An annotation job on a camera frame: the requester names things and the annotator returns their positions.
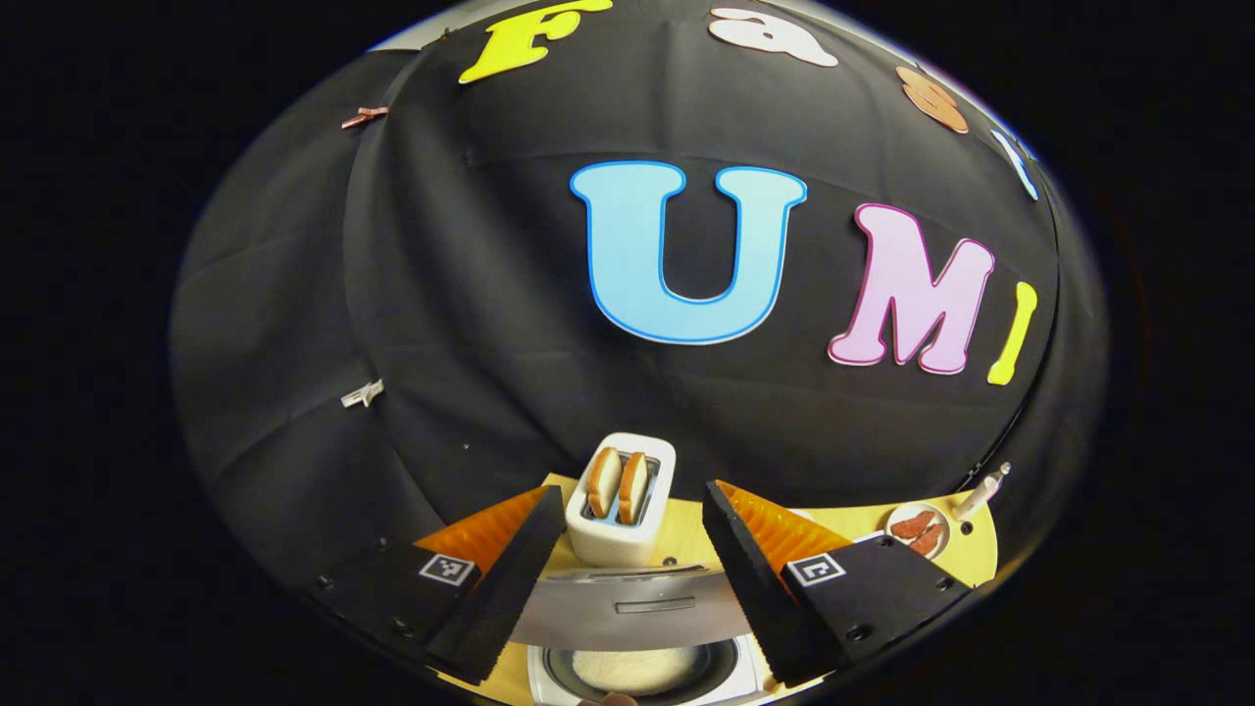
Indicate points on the red sausage piece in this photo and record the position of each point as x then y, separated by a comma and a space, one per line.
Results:
927, 541
912, 524

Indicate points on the white rice heap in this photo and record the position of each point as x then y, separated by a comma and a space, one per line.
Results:
632, 672

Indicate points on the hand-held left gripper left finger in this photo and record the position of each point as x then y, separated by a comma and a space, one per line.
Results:
510, 588

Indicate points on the white toaster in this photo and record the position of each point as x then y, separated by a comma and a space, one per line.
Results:
613, 544

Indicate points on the toasted bread slice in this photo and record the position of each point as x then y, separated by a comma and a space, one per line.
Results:
603, 482
634, 488

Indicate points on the copper cloth clip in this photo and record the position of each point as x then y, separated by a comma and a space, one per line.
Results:
365, 117

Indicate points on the black backdrop cloth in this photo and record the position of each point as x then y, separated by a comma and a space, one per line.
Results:
471, 294

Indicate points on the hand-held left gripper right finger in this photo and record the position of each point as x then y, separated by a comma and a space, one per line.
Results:
755, 588

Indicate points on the white rice cooker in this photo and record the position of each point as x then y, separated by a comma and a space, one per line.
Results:
627, 608

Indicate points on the small clear bottle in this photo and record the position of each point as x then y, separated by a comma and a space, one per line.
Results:
980, 492

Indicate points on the silver cloth clip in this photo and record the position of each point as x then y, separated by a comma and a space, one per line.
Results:
362, 393

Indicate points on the white round plate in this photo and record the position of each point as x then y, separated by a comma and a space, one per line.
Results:
945, 534

